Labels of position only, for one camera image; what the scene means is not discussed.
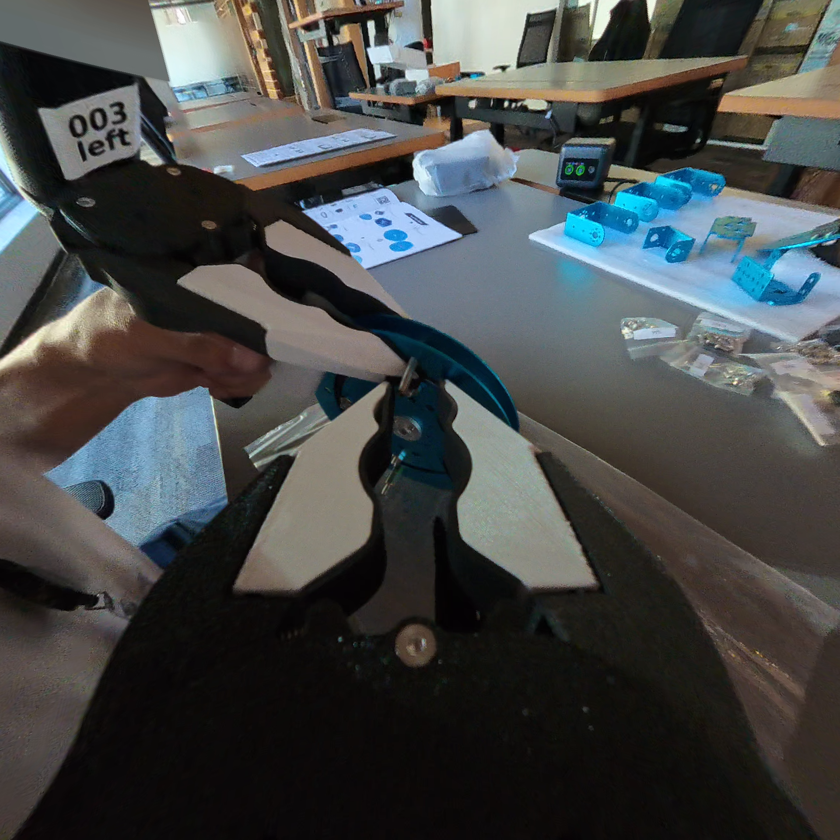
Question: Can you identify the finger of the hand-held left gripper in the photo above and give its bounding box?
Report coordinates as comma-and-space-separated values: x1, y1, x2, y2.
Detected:
177, 261, 413, 383
259, 218, 411, 332

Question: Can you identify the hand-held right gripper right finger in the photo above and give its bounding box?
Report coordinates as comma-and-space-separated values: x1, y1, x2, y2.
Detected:
433, 382, 601, 595

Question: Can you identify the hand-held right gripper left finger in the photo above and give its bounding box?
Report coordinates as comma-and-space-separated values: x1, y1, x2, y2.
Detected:
233, 381, 395, 598

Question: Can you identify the blue round metal disc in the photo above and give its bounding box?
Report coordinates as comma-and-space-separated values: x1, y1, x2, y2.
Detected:
315, 311, 522, 493

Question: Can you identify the person's left forearm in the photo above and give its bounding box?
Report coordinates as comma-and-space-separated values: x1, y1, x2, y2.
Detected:
0, 289, 99, 454

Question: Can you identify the wood-edged neighbouring desk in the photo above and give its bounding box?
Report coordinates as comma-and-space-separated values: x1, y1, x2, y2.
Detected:
164, 98, 448, 193

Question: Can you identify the grey desk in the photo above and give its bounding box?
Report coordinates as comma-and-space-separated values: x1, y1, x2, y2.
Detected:
211, 147, 840, 840

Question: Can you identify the wood-edged background desk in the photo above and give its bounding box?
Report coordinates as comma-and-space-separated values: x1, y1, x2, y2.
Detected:
435, 55, 750, 168
717, 66, 840, 191

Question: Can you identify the person's left hand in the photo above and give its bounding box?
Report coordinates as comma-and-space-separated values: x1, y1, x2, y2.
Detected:
85, 320, 273, 408

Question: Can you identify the printed instruction sheet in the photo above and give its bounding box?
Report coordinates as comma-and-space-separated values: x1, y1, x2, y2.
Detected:
302, 187, 463, 270

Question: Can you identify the long printed paper strip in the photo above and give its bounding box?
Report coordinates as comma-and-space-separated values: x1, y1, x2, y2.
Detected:
241, 129, 399, 168

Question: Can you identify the flat black card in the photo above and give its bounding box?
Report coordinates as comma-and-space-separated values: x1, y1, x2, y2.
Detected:
427, 205, 479, 236

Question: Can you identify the person's blue trouser leg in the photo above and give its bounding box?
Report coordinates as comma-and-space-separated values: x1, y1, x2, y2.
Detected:
140, 517, 212, 568

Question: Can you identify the white package in plastic bag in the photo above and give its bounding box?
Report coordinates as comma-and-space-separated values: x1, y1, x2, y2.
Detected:
412, 129, 519, 198

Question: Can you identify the wooden storage shelf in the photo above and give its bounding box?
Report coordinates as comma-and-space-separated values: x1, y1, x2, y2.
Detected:
287, 0, 462, 127

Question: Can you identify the clear plastic bag sheet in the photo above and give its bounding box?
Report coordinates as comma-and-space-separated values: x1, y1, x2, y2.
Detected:
244, 400, 840, 808

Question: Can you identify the person's black shoe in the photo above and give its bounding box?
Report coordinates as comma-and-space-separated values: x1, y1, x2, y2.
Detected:
64, 480, 116, 521

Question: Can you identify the set of blue metal brackets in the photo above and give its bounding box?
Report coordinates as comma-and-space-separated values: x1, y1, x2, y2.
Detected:
564, 167, 840, 307

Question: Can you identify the white foam board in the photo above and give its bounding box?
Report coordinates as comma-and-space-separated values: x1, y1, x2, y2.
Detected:
528, 189, 840, 343

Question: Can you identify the small black screen device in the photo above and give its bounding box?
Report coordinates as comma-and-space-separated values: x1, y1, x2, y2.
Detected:
556, 138, 618, 195

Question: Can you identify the person's beige shirt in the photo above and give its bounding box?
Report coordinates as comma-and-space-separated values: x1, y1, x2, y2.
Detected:
0, 407, 165, 840

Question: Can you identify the black office chair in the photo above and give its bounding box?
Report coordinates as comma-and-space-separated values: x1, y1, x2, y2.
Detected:
514, 8, 559, 70

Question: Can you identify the black shoulder strap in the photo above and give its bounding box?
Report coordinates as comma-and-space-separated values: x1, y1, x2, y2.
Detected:
0, 558, 107, 613

